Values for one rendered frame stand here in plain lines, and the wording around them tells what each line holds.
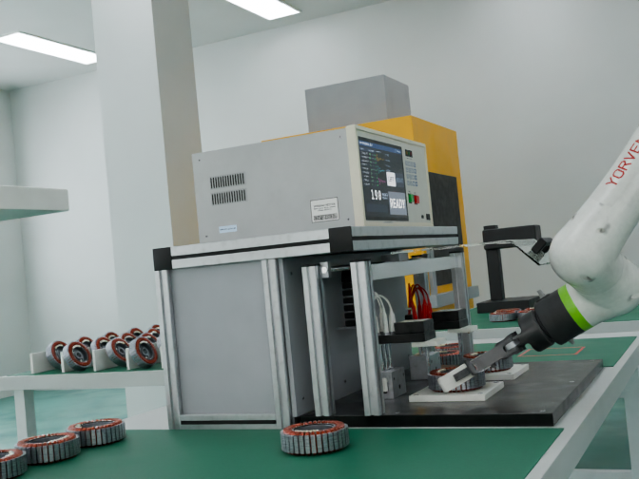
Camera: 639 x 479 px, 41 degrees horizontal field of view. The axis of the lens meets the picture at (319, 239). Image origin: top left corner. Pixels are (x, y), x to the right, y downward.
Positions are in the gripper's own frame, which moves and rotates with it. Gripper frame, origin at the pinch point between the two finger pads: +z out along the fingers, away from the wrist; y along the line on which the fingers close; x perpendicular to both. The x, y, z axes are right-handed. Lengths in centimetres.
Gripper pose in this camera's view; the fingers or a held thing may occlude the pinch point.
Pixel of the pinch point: (457, 376)
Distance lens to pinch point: 170.9
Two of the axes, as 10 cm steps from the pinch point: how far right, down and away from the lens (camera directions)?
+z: -7.6, 5.4, 3.7
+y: -4.3, 0.1, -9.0
